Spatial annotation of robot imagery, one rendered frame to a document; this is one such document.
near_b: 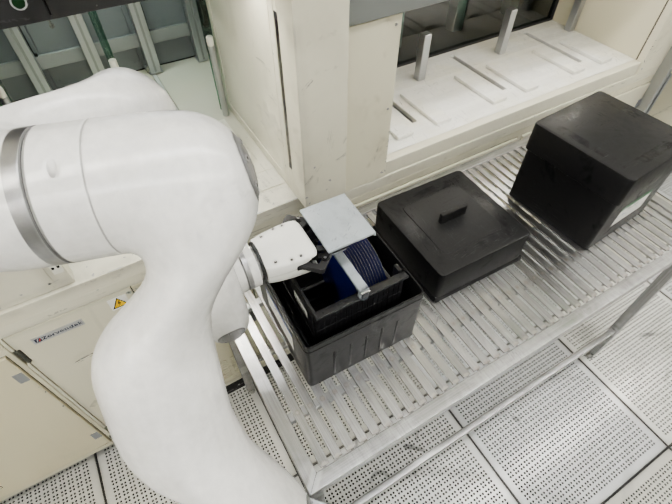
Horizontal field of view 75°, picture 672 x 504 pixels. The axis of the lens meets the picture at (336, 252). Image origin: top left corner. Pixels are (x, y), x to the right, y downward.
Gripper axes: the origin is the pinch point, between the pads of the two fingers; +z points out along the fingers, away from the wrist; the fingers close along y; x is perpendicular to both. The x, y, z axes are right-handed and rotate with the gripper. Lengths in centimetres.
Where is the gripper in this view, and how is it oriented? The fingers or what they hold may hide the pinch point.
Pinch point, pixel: (332, 231)
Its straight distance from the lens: 83.9
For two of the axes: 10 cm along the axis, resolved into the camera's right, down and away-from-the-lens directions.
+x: 0.0, -6.4, -7.7
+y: 4.8, 6.7, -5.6
